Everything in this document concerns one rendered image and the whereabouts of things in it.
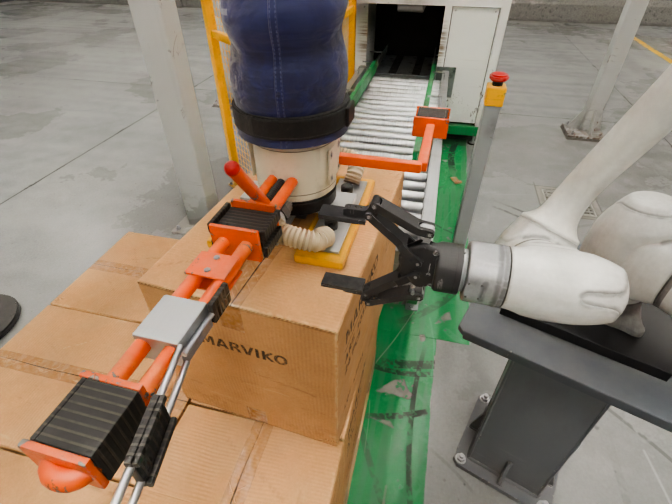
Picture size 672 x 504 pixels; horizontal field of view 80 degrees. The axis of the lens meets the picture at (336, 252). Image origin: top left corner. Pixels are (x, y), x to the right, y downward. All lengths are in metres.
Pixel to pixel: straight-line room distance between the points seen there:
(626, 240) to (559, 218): 0.25
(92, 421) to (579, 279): 0.57
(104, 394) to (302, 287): 0.39
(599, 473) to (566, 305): 1.27
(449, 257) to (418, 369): 1.26
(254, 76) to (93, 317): 0.95
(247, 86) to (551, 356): 0.81
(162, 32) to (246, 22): 1.52
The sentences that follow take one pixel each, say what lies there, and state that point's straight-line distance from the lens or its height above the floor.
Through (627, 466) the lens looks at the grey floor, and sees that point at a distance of 1.89.
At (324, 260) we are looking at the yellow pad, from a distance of 0.77.
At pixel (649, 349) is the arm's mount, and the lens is 1.09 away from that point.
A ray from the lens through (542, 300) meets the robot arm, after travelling 0.59.
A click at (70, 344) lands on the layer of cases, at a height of 0.54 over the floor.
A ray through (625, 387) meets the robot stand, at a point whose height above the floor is 0.75.
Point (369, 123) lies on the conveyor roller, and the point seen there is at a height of 0.53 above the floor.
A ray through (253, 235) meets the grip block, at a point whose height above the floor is 1.10.
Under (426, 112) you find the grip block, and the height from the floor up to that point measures 1.10.
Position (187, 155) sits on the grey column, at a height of 0.49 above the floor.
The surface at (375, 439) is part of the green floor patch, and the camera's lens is 1.63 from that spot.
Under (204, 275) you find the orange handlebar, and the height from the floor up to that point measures 1.09.
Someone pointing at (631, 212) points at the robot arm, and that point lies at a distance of 0.97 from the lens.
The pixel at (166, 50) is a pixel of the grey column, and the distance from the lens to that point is 2.23.
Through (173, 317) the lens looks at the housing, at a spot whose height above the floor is 1.09.
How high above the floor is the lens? 1.46
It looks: 39 degrees down
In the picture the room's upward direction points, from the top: straight up
